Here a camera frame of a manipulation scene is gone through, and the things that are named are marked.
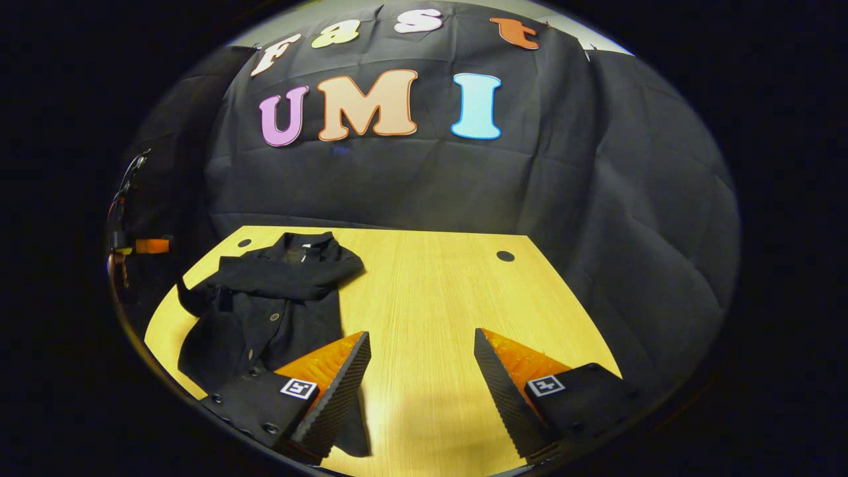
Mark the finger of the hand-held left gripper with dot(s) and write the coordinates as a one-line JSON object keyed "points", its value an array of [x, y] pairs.
{"points": [[152, 246]]}

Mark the black backdrop cloth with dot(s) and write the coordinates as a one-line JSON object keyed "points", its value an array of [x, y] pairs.
{"points": [[464, 185]]}

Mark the black button cardigan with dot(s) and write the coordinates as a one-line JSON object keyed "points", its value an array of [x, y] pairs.
{"points": [[278, 311]]}

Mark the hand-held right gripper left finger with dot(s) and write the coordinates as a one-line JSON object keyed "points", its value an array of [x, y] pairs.
{"points": [[334, 404]]}

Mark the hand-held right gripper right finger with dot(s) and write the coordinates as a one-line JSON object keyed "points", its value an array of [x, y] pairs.
{"points": [[507, 394]]}

